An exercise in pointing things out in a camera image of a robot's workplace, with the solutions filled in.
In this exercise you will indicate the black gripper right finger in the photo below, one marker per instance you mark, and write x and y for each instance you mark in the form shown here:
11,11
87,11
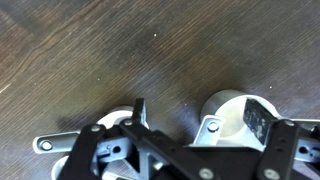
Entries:
276,150

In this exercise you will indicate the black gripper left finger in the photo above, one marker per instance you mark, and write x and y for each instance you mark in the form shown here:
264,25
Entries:
100,153

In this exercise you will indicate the quarter cup steel measuring cup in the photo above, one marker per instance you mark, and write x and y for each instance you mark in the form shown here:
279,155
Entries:
58,168

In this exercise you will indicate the half cup steel measuring cup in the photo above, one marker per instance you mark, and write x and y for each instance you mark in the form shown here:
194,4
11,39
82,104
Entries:
230,108

